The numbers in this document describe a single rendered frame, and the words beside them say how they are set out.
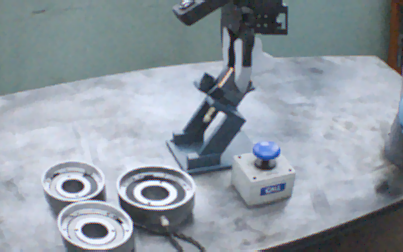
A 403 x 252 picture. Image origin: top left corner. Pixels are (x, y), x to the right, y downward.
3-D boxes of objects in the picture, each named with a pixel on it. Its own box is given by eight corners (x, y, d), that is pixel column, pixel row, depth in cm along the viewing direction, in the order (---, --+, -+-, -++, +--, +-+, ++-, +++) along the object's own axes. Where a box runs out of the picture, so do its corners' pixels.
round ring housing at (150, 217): (113, 191, 79) (111, 167, 77) (183, 185, 81) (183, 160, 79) (127, 234, 70) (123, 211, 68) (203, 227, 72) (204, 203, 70)
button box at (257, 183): (248, 208, 76) (252, 179, 74) (230, 182, 82) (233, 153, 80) (298, 196, 79) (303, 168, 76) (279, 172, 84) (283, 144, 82)
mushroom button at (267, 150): (256, 186, 77) (259, 155, 74) (245, 171, 80) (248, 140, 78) (281, 180, 78) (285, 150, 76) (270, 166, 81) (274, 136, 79)
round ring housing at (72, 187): (34, 200, 74) (29, 178, 72) (75, 174, 82) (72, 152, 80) (76, 232, 69) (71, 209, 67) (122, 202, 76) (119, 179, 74)
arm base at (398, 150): (415, 130, 98) (422, 89, 93) (449, 163, 85) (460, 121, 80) (372, 141, 93) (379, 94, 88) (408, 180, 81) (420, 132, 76)
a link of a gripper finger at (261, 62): (278, 95, 83) (277, 37, 79) (242, 100, 81) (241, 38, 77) (269, 89, 85) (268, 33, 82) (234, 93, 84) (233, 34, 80)
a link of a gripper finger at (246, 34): (256, 69, 78) (254, 12, 75) (246, 70, 78) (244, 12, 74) (242, 60, 82) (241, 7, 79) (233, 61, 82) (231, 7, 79)
